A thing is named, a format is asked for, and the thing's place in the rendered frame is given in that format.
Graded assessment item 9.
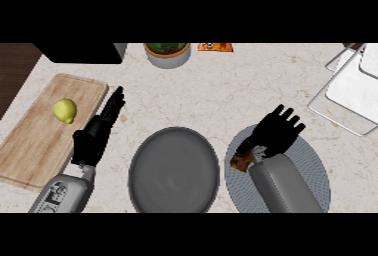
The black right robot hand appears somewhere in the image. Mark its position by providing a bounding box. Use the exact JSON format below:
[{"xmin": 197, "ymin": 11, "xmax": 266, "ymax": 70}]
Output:
[{"xmin": 242, "ymin": 104, "xmax": 307, "ymax": 159}]

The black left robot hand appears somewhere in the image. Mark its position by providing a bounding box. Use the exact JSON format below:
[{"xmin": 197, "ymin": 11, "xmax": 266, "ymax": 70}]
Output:
[{"xmin": 70, "ymin": 85, "xmax": 127, "ymax": 168}]

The brown sweet potato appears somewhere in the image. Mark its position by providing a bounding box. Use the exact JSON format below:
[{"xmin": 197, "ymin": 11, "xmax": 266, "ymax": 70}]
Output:
[{"xmin": 229, "ymin": 143, "xmax": 269, "ymax": 173}]

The round grey placemat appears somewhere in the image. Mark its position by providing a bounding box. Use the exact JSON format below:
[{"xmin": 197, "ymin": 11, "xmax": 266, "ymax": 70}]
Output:
[{"xmin": 223, "ymin": 123, "xmax": 332, "ymax": 214}]

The wooden cutting board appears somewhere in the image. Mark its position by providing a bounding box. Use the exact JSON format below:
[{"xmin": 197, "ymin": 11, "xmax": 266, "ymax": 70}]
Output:
[{"xmin": 0, "ymin": 73, "xmax": 111, "ymax": 192}]

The yellow lemon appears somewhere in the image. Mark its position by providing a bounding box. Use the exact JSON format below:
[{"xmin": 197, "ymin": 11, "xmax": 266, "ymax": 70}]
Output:
[{"xmin": 52, "ymin": 98, "xmax": 78, "ymax": 125}]

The round grey plate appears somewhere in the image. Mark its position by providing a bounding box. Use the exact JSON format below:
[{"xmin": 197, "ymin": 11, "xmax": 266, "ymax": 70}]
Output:
[{"xmin": 127, "ymin": 126, "xmax": 222, "ymax": 214}]

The black appliance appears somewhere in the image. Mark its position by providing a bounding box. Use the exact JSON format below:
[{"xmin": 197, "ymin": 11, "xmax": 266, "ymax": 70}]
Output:
[{"xmin": 31, "ymin": 42, "xmax": 130, "ymax": 65}]

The orange packet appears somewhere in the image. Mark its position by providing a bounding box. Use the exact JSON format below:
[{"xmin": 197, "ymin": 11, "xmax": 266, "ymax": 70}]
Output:
[{"xmin": 197, "ymin": 42, "xmax": 235, "ymax": 53}]

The potted plant in grey pot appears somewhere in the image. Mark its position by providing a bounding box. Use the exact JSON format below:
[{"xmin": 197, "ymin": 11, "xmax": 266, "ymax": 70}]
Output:
[{"xmin": 143, "ymin": 42, "xmax": 192, "ymax": 70}]

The white wire tiered shelf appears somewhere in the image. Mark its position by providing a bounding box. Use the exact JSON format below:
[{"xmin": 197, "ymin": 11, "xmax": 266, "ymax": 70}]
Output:
[{"xmin": 306, "ymin": 42, "xmax": 378, "ymax": 137}]

